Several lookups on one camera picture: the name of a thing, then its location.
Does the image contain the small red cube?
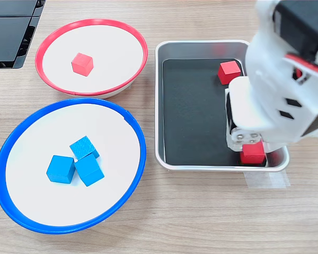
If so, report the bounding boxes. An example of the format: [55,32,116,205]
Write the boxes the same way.
[239,141,268,165]
[70,52,94,77]
[217,60,241,85]

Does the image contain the small blue cube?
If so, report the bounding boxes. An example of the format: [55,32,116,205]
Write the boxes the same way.
[46,155,76,184]
[74,153,105,187]
[69,135,101,161]

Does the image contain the black tray mat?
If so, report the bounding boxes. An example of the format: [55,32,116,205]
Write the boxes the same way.
[162,58,268,167]

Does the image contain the steel tray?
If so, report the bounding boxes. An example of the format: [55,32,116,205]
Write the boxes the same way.
[155,39,290,173]

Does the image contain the translucent white tape strip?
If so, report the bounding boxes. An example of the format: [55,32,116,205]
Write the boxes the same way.
[243,169,292,189]

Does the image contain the red-rimmed white round plate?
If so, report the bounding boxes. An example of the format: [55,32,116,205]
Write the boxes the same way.
[34,18,149,100]

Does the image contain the blue-rimmed white round plate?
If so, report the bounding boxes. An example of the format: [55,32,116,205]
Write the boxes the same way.
[0,97,147,235]

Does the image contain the black flat device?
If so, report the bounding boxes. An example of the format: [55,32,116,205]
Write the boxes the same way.
[0,0,47,70]

